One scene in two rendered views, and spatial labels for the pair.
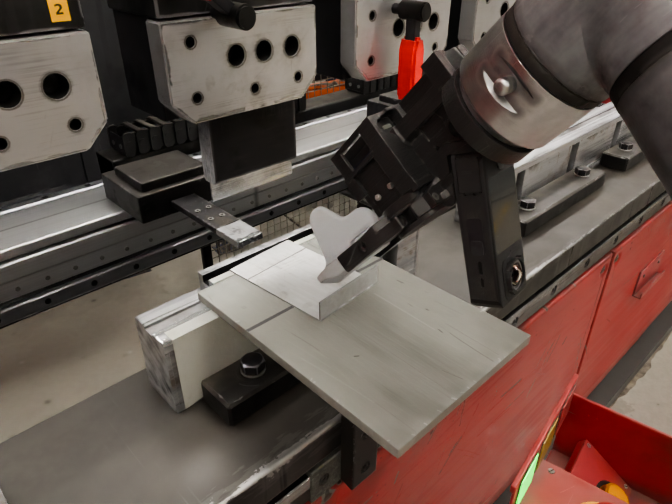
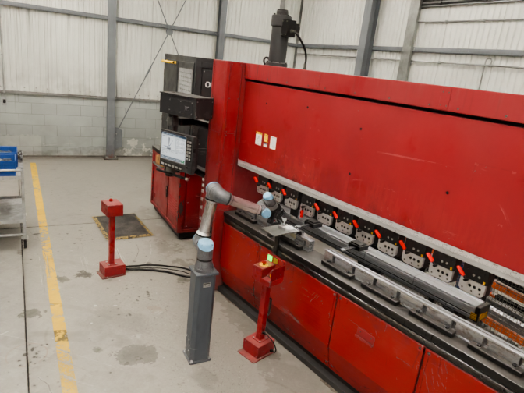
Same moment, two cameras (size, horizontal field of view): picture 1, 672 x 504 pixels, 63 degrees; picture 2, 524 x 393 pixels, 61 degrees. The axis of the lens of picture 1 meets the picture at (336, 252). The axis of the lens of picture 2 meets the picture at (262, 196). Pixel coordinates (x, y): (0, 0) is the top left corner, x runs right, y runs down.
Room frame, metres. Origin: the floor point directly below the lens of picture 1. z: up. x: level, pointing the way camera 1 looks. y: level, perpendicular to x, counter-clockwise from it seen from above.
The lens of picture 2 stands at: (0.51, -3.51, 2.30)
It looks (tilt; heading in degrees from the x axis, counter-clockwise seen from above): 16 degrees down; 94
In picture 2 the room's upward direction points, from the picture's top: 7 degrees clockwise
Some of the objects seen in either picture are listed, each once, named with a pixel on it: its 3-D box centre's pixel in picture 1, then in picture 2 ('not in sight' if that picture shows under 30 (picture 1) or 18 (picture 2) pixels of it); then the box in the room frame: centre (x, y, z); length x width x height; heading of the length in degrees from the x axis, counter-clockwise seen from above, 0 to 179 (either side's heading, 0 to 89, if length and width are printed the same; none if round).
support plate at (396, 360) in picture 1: (354, 316); (279, 229); (0.41, -0.02, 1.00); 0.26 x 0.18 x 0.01; 44
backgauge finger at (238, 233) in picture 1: (190, 198); (307, 224); (0.64, 0.19, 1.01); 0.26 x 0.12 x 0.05; 44
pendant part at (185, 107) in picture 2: not in sight; (183, 138); (-0.65, 0.70, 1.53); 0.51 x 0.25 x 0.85; 149
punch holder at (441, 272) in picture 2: not in sight; (445, 264); (1.47, -0.91, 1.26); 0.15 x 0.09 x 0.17; 134
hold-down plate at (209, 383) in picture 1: (322, 338); (288, 241); (0.50, 0.02, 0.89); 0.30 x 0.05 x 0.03; 134
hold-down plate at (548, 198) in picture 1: (554, 197); (337, 269); (0.89, -0.39, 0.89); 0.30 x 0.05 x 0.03; 134
